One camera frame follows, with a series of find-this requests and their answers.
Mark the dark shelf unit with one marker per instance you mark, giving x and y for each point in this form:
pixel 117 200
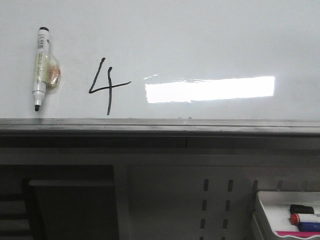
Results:
pixel 58 202

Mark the blue capped marker in tray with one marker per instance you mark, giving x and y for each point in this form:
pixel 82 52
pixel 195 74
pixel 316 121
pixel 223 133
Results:
pixel 309 227

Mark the red capped marker in tray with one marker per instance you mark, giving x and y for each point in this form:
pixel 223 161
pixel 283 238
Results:
pixel 298 218

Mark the black marker cap in tray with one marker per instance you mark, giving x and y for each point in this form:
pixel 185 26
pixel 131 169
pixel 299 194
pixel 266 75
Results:
pixel 301 209

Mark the grey whiteboard bottom ledge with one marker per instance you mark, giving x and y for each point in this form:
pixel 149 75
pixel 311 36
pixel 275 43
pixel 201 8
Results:
pixel 159 133

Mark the white whiteboard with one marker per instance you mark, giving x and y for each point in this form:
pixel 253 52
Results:
pixel 165 59

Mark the white pegboard panel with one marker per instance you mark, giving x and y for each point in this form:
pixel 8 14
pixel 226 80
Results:
pixel 181 202

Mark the white plastic storage tray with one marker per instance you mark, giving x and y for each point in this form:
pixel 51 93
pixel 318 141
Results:
pixel 272 213

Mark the pink item in tray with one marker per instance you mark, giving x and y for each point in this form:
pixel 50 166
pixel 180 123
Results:
pixel 298 234

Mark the white black whiteboard marker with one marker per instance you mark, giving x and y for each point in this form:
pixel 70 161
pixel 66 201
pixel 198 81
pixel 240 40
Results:
pixel 47 71

